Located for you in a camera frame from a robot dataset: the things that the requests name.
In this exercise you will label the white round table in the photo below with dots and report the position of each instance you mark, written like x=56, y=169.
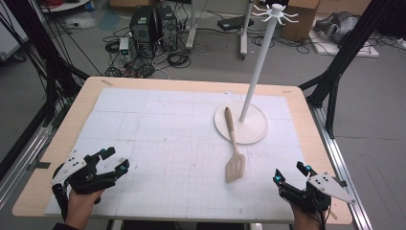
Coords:
x=63, y=4

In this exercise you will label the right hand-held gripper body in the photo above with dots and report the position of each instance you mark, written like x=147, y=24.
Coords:
x=319, y=191

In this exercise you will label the beige slotted spatula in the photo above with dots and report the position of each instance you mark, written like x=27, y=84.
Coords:
x=235, y=166

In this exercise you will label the flat black device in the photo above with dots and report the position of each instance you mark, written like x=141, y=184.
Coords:
x=234, y=23

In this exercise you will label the white metal stand leg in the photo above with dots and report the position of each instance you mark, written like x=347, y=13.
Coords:
x=191, y=28
x=245, y=35

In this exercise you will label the grey bag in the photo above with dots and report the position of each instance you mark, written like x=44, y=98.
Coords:
x=340, y=27

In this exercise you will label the black tape strip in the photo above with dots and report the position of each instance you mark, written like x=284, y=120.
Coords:
x=42, y=165

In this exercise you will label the white floor board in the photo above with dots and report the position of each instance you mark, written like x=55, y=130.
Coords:
x=351, y=48

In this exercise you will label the person's right hand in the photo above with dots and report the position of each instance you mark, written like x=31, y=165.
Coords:
x=308, y=218

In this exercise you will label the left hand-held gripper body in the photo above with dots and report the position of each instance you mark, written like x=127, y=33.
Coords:
x=78, y=180

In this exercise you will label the black computer tower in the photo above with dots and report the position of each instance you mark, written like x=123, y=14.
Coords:
x=142, y=28
x=167, y=27

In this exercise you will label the small white power supply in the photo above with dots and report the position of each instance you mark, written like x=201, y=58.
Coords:
x=124, y=48

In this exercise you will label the person's left hand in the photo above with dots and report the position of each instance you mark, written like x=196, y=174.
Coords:
x=83, y=204

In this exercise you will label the aluminium rail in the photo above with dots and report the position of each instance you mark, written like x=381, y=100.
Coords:
x=22, y=166
x=344, y=179

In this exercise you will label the white utensil rack with hooks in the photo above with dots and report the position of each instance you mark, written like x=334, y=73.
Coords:
x=252, y=125

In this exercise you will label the white grid mat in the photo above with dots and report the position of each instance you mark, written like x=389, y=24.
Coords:
x=159, y=143

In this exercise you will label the grey cabinet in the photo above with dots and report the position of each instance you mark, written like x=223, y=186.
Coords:
x=9, y=38

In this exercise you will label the cardboard box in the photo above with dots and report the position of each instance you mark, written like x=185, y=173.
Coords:
x=301, y=20

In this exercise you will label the black metal frame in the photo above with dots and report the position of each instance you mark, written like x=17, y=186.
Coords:
x=333, y=73
x=51, y=73

